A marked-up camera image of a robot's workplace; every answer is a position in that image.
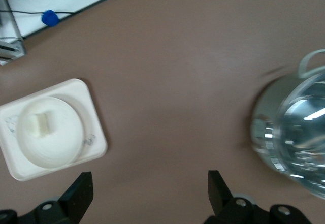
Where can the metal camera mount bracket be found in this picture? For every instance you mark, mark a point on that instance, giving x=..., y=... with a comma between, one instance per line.
x=11, y=43

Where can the blue round knob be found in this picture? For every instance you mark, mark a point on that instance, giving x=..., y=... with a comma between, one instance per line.
x=50, y=18

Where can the glass pot lid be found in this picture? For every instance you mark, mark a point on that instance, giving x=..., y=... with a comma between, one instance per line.
x=302, y=137

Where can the round cream plate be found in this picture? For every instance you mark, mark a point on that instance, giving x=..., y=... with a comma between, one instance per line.
x=58, y=142

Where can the steel cooking pot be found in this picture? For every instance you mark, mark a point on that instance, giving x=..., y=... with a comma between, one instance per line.
x=266, y=122

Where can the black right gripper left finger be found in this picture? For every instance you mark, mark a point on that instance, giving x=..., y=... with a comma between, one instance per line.
x=76, y=198

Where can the small white bun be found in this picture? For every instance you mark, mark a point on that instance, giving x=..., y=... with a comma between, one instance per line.
x=41, y=125

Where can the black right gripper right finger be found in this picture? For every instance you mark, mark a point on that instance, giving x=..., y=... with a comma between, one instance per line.
x=221, y=198

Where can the cream rabbit print tray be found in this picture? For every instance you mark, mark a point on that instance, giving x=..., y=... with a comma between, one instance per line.
x=94, y=122

